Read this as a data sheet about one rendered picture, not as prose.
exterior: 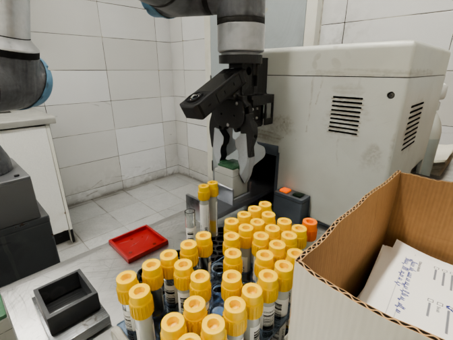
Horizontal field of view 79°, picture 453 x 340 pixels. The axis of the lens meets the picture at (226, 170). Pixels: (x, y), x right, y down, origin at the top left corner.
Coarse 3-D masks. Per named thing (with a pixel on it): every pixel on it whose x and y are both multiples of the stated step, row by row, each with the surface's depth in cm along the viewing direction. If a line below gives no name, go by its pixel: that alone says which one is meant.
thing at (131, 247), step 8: (128, 232) 46; (136, 232) 47; (144, 232) 47; (152, 232) 46; (112, 240) 44; (120, 240) 45; (128, 240) 45; (136, 240) 45; (144, 240) 45; (152, 240) 45; (160, 240) 45; (120, 248) 42; (128, 248) 43; (136, 248) 43; (144, 248) 43; (152, 248) 42; (128, 256) 40; (136, 256) 40
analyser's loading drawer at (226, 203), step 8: (256, 176) 61; (248, 184) 50; (256, 184) 57; (264, 184) 57; (272, 184) 57; (224, 192) 49; (232, 192) 47; (248, 192) 50; (256, 192) 53; (264, 192) 53; (192, 200) 47; (224, 200) 49; (232, 200) 48; (240, 200) 49; (248, 200) 50; (192, 208) 47; (224, 208) 47; (232, 208) 47
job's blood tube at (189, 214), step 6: (186, 210) 33; (192, 210) 34; (186, 216) 33; (192, 216) 33; (186, 222) 33; (192, 222) 33; (186, 228) 33; (192, 228) 33; (186, 234) 34; (192, 234) 33
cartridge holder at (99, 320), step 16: (80, 272) 33; (48, 288) 31; (64, 288) 32; (80, 288) 33; (48, 304) 31; (64, 304) 31; (80, 304) 29; (96, 304) 30; (48, 320) 27; (64, 320) 28; (80, 320) 29; (96, 320) 29; (48, 336) 27; (64, 336) 27; (80, 336) 28
